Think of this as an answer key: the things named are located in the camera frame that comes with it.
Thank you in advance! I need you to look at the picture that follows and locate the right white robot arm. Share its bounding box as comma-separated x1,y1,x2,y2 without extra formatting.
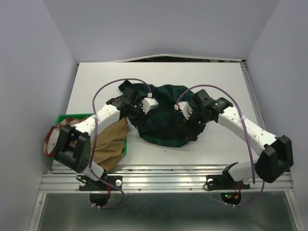
190,90,294,188

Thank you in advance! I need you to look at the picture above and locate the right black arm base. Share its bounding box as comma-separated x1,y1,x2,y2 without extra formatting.
203,175,250,191

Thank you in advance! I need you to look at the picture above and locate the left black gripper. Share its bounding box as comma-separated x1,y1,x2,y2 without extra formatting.
127,102,151,129

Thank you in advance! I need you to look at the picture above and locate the tan brown skirt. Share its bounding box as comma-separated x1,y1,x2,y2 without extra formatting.
93,118,128,171

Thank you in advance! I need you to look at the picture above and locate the red white plaid skirt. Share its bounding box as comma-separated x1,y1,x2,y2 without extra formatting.
43,115,89,158

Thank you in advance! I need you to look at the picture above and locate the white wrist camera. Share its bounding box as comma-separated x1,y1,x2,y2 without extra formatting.
174,102,193,120
141,93,158,114

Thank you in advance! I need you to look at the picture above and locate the aluminium frame rail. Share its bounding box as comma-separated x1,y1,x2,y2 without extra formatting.
38,165,295,195

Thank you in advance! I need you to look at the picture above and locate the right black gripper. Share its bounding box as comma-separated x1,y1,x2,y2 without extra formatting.
179,107,212,142

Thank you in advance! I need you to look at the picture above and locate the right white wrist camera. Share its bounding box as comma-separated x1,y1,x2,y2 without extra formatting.
174,102,193,120

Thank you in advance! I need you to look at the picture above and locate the green plastic tray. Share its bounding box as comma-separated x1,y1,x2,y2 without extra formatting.
43,114,128,169

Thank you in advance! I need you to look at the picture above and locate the dark green plaid skirt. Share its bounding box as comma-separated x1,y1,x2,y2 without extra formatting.
116,80,207,147

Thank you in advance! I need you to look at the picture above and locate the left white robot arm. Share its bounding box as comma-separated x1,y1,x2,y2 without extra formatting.
54,87,158,190

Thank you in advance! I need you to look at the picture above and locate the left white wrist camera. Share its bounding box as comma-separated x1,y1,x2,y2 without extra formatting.
141,93,158,114

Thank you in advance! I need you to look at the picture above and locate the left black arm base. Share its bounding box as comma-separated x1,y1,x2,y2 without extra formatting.
78,174,123,193

